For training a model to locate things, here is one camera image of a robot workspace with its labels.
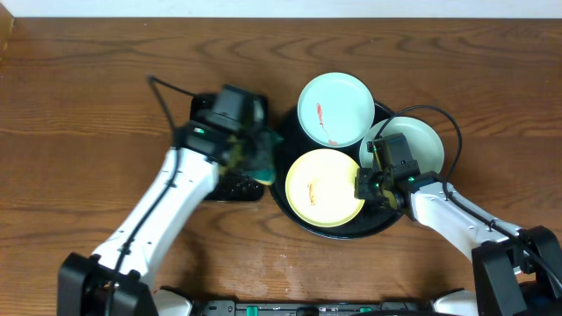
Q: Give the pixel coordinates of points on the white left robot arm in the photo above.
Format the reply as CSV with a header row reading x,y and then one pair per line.
x,y
118,277

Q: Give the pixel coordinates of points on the yellow plate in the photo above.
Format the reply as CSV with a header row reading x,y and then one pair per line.
x,y
320,188

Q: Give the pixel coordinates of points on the pale green plate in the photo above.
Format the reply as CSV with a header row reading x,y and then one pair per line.
x,y
424,144

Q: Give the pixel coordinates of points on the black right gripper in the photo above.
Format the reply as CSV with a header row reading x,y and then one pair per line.
x,y
362,191

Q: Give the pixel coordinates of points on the light blue plate with stain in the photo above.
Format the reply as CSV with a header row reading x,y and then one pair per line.
x,y
336,110

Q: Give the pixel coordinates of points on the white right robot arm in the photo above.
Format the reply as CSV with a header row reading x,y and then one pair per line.
x,y
517,271

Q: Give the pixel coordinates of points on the black rectangular tray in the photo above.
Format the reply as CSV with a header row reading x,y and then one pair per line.
x,y
233,186

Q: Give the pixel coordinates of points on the green yellow sponge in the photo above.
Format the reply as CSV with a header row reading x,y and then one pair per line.
x,y
269,141

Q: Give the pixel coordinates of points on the black round tray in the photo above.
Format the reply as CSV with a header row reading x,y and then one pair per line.
x,y
372,219

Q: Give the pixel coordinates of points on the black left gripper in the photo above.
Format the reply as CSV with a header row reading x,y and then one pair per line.
x,y
253,149

